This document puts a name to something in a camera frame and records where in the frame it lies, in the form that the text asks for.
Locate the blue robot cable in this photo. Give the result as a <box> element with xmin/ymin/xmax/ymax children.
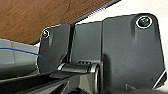
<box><xmin>0</xmin><ymin>47</ymin><xmax>56</xmax><ymax>71</ymax></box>

